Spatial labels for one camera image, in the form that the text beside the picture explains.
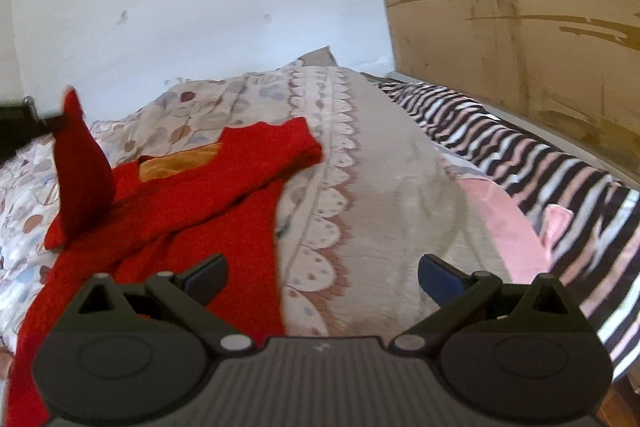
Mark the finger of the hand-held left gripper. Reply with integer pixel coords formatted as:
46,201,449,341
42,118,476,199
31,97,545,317
22,95,69,134

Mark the striped blanket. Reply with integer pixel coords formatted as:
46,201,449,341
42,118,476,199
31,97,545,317
374,77,640,380

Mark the orange cloth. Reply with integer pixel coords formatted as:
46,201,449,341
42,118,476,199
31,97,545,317
138,143,224,183

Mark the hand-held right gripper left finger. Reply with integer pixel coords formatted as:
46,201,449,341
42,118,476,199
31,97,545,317
74,253,257,356

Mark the floral patterned quilt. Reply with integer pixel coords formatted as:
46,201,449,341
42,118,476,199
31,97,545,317
0,46,506,380

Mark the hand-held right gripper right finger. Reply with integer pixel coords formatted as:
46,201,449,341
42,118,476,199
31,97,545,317
391,253,584,356

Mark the pink cloth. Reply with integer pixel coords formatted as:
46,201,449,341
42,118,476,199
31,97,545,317
457,174,575,289

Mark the red knitted sweater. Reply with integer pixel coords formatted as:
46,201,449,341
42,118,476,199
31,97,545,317
7,87,323,427

